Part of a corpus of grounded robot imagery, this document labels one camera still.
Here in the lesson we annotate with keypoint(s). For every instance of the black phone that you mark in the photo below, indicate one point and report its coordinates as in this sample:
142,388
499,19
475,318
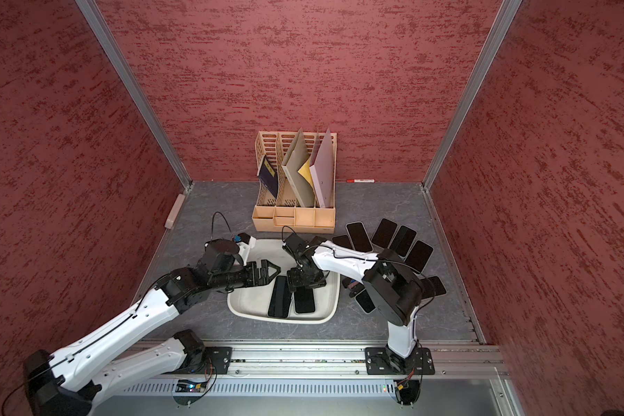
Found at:
419,256
343,241

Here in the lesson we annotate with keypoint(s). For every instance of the aluminium corner post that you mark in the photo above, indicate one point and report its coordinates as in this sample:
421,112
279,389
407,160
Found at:
97,23
503,20

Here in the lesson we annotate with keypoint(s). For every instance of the dark blue booklet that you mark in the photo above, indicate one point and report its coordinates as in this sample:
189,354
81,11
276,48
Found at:
268,177

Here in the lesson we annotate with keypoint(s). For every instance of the grey cardboard folder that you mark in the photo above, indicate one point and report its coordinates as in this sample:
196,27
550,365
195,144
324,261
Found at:
296,156

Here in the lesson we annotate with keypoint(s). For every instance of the beige plastic file organizer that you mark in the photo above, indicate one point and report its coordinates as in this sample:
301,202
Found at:
269,214

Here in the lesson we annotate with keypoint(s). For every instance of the yellow paper sheet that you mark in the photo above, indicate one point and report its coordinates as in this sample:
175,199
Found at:
305,172

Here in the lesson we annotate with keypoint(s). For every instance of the aluminium left corner post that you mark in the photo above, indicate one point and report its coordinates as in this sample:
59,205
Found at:
97,23

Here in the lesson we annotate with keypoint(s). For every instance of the red white marker pen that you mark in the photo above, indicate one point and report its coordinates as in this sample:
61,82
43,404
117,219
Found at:
361,181

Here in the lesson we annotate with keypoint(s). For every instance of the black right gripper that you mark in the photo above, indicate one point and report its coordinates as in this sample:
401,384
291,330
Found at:
295,279

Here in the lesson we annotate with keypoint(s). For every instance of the aluminium right corner post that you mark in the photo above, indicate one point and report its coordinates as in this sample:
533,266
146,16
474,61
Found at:
503,20

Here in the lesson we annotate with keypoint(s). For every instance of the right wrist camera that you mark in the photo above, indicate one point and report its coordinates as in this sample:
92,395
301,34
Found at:
295,245

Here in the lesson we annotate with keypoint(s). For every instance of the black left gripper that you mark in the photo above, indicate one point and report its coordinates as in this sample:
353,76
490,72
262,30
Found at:
252,271

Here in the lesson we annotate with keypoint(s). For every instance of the pink grey folder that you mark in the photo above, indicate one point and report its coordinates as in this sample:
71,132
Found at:
322,169

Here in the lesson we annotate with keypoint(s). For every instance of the dark phone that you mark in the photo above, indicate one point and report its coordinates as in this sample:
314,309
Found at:
384,233

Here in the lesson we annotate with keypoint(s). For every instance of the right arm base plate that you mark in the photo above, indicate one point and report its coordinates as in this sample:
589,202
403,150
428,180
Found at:
383,361

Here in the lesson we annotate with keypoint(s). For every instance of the aluminium front rail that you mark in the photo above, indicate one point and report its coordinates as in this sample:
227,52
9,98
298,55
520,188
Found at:
329,370

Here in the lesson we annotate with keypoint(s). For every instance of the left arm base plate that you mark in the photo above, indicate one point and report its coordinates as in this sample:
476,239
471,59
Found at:
218,359

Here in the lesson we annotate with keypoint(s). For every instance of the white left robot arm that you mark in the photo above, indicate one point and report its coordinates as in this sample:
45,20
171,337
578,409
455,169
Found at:
75,379

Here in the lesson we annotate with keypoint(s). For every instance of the white case phone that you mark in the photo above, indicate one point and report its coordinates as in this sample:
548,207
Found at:
280,301
359,238
403,240

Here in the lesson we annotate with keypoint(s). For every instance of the large pink case phone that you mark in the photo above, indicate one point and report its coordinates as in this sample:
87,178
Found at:
365,302

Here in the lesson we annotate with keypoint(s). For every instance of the white plastic storage tray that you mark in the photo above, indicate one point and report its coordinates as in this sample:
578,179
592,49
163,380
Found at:
253,303

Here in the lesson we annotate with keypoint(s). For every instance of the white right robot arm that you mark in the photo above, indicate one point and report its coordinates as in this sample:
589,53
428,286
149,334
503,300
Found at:
394,289

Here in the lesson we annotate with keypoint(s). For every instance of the beige block at wall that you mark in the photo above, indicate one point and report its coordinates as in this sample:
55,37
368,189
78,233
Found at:
174,212

